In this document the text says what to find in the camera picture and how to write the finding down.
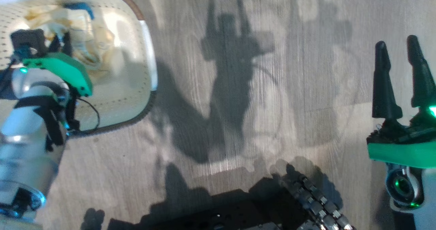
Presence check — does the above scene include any cream garment with blue collar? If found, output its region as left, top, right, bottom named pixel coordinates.
left=24, top=2, right=117, bottom=78

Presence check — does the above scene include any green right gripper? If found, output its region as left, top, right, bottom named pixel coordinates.
left=367, top=35, right=436, bottom=169

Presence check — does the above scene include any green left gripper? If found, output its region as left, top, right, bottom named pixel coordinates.
left=22, top=31, right=93, bottom=97

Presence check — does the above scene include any black segmented cable chain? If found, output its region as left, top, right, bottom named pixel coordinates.
left=279, top=173, right=356, bottom=230

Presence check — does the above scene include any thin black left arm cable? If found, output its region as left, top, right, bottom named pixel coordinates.
left=68, top=97, right=101, bottom=133

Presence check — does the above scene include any white perforated laundry basket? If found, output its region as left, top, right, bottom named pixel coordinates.
left=0, top=0, right=158, bottom=137

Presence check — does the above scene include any blue camera cable plug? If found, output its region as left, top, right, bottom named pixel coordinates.
left=14, top=45, right=34, bottom=60

